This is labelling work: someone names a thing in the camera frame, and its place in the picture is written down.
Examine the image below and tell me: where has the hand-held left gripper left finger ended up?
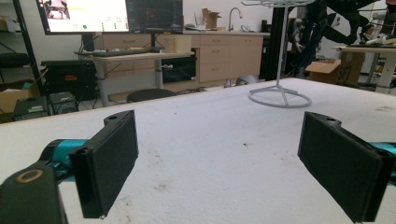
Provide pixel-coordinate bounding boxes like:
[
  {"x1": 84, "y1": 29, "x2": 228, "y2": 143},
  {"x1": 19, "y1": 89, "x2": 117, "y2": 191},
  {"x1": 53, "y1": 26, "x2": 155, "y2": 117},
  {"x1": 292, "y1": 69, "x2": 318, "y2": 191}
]
[{"x1": 68, "y1": 109, "x2": 139, "y2": 219}]

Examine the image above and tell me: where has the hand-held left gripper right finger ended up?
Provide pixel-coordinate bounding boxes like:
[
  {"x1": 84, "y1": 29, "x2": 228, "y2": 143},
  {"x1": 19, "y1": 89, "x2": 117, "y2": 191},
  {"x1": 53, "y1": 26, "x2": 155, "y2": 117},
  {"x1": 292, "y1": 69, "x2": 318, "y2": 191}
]
[{"x1": 297, "y1": 111, "x2": 396, "y2": 224}]

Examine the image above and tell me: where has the white wire stand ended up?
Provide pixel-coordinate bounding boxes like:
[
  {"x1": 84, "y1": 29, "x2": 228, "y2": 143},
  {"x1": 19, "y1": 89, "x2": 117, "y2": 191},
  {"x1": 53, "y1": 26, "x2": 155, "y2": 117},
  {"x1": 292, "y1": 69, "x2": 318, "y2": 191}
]
[{"x1": 241, "y1": 0, "x2": 313, "y2": 109}]

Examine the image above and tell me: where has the black strap belt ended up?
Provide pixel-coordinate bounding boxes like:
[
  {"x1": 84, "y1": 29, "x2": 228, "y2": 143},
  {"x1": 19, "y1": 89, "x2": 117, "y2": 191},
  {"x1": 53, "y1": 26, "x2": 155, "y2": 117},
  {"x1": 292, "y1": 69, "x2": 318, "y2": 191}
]
[{"x1": 321, "y1": 0, "x2": 389, "y2": 46}]

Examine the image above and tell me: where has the black computer box with fan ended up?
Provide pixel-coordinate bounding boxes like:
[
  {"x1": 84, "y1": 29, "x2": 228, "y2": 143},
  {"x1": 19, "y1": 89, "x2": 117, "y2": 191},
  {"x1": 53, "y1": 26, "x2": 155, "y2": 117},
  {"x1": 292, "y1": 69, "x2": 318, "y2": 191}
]
[{"x1": 49, "y1": 91, "x2": 79, "y2": 116}]

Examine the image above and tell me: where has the black round stool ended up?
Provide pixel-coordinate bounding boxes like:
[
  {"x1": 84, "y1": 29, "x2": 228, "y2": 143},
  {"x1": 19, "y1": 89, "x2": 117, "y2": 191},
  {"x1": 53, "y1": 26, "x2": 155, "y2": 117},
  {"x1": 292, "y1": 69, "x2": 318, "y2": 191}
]
[{"x1": 126, "y1": 88, "x2": 177, "y2": 104}]

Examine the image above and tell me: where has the large open cardboard box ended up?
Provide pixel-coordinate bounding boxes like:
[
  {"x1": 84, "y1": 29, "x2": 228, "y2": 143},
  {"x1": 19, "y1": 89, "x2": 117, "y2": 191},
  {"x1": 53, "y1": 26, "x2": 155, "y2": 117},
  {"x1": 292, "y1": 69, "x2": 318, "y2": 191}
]
[{"x1": 304, "y1": 50, "x2": 367, "y2": 87}]

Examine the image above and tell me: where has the black equipment case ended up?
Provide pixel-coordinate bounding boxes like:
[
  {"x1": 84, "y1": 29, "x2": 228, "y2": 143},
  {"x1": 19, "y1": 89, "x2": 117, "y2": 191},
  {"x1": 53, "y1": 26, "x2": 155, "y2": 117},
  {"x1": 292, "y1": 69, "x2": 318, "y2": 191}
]
[{"x1": 40, "y1": 59, "x2": 99, "y2": 101}]

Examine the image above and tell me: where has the black flat electronic device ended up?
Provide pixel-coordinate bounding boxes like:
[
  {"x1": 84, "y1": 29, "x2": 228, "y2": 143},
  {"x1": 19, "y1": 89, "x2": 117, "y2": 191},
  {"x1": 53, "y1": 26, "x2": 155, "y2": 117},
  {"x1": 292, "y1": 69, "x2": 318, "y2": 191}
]
[{"x1": 12, "y1": 96, "x2": 50, "y2": 121}]

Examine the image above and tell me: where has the light wooden desk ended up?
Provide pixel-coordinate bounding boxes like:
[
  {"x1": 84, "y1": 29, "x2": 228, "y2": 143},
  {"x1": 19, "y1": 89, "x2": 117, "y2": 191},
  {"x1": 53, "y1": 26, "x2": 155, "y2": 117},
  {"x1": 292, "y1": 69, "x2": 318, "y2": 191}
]
[{"x1": 74, "y1": 49, "x2": 195, "y2": 107}]

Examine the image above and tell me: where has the black keyboard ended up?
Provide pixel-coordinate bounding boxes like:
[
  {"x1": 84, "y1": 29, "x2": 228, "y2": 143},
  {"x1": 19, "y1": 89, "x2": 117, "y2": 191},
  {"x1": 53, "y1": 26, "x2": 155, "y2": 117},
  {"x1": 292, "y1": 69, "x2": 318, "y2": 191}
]
[{"x1": 92, "y1": 48, "x2": 154, "y2": 58}]

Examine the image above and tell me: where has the cardboard box with teal item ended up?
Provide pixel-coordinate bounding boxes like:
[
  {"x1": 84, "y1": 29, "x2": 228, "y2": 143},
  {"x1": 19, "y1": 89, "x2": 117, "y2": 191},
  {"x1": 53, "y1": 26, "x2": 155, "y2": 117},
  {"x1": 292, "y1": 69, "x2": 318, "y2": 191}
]
[{"x1": 0, "y1": 78, "x2": 42, "y2": 124}]

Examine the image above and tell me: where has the white-legged work table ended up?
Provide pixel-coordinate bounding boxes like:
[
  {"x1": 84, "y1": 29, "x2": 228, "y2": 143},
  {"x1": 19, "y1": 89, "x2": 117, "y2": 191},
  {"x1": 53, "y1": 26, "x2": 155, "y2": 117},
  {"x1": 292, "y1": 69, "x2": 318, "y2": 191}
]
[{"x1": 332, "y1": 45, "x2": 396, "y2": 94}]

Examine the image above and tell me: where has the black aluminium column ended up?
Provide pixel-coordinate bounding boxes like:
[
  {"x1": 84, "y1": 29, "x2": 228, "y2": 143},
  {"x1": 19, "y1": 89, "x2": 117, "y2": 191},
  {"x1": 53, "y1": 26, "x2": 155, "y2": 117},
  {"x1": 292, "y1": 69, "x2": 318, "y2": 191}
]
[{"x1": 260, "y1": 6, "x2": 291, "y2": 81}]

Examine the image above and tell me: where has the beige plastic container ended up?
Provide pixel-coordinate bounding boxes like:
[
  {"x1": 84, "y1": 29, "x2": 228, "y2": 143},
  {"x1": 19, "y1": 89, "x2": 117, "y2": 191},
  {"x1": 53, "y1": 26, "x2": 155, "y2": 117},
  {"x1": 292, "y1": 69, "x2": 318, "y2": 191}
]
[{"x1": 163, "y1": 34, "x2": 192, "y2": 54}]

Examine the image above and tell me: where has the black metal pole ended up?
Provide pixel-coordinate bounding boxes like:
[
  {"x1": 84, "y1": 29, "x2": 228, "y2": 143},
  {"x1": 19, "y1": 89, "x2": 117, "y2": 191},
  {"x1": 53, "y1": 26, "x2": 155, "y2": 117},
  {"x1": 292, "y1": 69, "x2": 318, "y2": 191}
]
[{"x1": 11, "y1": 0, "x2": 49, "y2": 97}]

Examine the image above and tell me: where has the monitor with white screen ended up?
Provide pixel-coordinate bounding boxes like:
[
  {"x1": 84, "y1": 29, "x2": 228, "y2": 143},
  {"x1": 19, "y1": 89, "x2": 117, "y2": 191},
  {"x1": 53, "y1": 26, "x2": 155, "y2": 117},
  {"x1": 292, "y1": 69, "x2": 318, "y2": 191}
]
[{"x1": 35, "y1": 0, "x2": 130, "y2": 35}]

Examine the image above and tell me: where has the beige cabinet with counter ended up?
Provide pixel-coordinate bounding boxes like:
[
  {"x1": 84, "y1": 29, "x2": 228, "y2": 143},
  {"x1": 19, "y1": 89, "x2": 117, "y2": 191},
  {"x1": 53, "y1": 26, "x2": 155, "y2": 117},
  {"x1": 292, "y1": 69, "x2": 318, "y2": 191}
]
[{"x1": 94, "y1": 29, "x2": 271, "y2": 91}]

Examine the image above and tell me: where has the monitor with dark screen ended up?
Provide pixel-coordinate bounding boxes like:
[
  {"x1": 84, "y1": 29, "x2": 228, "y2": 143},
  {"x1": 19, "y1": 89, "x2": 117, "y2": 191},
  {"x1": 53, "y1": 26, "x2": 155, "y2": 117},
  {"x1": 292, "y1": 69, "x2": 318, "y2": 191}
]
[{"x1": 125, "y1": 0, "x2": 185, "y2": 35}]

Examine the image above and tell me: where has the metal faucet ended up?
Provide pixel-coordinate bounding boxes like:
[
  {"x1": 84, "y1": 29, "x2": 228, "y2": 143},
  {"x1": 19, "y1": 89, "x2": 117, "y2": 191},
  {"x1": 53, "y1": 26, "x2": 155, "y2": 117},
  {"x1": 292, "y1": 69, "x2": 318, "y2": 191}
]
[{"x1": 227, "y1": 7, "x2": 244, "y2": 32}]

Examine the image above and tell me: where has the small open cardboard box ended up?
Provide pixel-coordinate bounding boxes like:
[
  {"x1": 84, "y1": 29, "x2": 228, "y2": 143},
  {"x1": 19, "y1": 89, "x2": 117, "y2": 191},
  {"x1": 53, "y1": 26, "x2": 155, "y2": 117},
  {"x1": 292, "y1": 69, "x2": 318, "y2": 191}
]
[{"x1": 201, "y1": 7, "x2": 222, "y2": 30}]

